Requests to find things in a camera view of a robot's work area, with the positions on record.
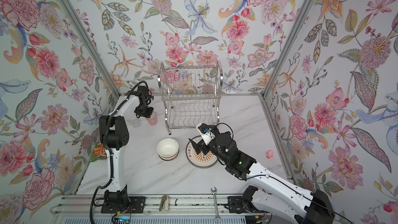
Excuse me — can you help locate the orange striped plate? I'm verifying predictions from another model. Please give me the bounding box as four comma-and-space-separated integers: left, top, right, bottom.
186, 141, 218, 169
187, 156, 217, 169

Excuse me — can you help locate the pink drinking glass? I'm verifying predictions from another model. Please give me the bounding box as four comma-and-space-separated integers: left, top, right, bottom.
146, 111, 158, 125

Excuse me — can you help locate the clear ribbed glass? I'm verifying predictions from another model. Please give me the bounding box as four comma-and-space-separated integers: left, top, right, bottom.
130, 118, 142, 128

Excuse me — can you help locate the orange bowl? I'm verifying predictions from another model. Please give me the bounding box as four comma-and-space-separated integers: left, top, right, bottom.
157, 138, 179, 157

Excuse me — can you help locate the white patterned plate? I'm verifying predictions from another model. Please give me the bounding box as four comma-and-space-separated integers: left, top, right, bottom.
188, 160, 217, 169

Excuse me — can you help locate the cream white bowl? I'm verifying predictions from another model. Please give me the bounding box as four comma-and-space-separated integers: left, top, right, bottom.
159, 152, 178, 158

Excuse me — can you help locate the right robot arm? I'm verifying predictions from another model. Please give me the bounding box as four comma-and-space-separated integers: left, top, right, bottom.
189, 128, 336, 224

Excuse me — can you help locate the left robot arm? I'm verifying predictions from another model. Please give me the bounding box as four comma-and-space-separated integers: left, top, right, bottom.
99, 81, 153, 209

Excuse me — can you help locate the steel two-tier dish rack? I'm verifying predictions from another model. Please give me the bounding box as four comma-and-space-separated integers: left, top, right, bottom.
157, 61, 223, 135

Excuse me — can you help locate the small pink toy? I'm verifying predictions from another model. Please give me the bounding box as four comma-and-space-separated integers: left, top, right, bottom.
266, 150, 274, 159

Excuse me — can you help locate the green snack packet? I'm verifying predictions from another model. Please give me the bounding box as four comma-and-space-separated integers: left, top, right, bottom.
90, 143, 107, 162

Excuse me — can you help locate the silver open-end wrench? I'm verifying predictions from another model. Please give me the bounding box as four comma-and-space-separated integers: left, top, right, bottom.
210, 187, 221, 224

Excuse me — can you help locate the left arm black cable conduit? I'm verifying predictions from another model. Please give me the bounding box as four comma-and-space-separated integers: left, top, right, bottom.
89, 80, 148, 224

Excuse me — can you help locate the small metal bracket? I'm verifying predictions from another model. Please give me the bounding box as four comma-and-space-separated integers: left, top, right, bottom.
159, 195, 170, 211

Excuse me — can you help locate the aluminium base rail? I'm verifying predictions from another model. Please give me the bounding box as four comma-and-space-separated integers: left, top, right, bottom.
49, 193, 318, 217

